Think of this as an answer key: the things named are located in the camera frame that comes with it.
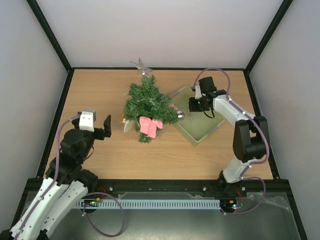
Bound pink paper triangle ornament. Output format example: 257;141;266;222
168;104;179;112

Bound pink bow ornament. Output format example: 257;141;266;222
139;116;163;139

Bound light green plastic basket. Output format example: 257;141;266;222
171;86;225;146

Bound small green christmas tree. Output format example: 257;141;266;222
123;75;179;144

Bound clear led string lights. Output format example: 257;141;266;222
137;97;164;105

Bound silver star ornament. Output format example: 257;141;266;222
130;57;154;79

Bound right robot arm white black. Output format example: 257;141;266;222
188;76;271;196

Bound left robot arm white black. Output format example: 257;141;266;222
0;111;112;240

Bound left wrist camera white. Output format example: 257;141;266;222
78;109;96;133

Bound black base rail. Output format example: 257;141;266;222
26;177;292;201

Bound light blue slotted cable duct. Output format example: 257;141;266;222
73;199;221;210

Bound black corner frame post right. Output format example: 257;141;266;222
244;0;294;73

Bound black corner frame post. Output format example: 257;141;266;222
244;0;294;73
26;0;72;73

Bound black corner frame post left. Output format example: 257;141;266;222
26;0;72;73

